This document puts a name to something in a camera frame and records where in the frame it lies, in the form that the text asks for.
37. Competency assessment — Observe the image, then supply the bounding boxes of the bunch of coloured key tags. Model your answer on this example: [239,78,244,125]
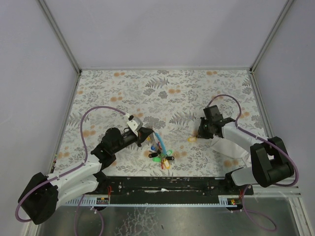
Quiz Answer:
[147,132,175,170]

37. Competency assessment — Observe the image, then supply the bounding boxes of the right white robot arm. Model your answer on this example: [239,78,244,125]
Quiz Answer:
[197,106,295,187]

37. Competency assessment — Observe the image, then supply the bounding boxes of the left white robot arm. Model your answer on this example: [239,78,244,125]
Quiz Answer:
[17,127,153,225]

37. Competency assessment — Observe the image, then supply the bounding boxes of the floral patterned mat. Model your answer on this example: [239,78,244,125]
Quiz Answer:
[55,70,265,177]

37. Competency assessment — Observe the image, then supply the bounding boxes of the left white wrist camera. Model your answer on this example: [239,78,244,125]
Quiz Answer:
[125,113,143,136]

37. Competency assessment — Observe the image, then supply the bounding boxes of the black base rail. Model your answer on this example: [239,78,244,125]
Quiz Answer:
[90,177,246,206]

